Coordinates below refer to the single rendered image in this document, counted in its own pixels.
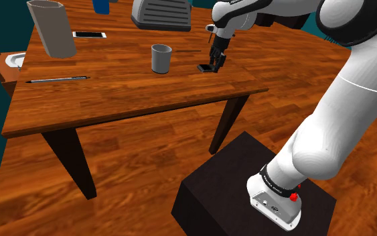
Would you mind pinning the grey and black pen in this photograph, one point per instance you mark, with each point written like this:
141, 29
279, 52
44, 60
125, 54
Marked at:
57, 79

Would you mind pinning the grey cup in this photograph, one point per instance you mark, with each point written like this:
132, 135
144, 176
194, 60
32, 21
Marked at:
161, 60

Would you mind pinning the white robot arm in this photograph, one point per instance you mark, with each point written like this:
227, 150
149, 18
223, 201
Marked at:
348, 108

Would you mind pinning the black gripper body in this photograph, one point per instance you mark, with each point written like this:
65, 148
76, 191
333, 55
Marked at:
220, 44

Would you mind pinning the white phone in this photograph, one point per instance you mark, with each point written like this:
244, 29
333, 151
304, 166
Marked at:
89, 34

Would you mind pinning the blue container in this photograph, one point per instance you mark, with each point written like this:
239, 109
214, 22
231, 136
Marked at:
101, 6

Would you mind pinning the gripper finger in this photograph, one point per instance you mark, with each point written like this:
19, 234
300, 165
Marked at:
212, 57
221, 62

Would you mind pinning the grey contact grill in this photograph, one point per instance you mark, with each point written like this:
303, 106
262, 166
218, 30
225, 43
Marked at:
162, 14

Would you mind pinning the tall grey hexagonal vase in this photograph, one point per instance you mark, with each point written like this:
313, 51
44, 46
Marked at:
52, 29

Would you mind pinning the wooden chair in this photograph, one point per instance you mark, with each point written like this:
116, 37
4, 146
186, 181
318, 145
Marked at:
7, 70

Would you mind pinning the wooden table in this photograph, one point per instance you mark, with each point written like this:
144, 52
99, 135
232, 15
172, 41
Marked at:
109, 96

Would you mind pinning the thin dark pencil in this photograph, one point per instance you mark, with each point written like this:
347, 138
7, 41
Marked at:
188, 50

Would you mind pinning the dark robot stand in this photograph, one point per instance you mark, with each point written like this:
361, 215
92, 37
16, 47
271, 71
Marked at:
217, 196

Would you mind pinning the small black flat box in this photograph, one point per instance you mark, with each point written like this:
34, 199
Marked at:
205, 68

